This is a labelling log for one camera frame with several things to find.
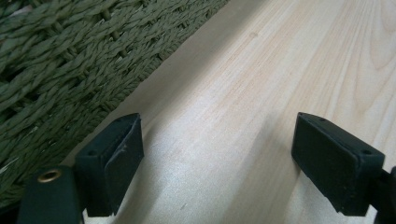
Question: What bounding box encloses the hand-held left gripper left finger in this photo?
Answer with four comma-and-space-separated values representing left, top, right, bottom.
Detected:
74, 112, 145, 217

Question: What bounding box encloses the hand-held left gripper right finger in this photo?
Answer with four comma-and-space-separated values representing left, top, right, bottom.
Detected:
290, 111, 386, 217

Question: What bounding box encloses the green woven rope basket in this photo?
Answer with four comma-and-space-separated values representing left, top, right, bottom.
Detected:
0, 0, 232, 210

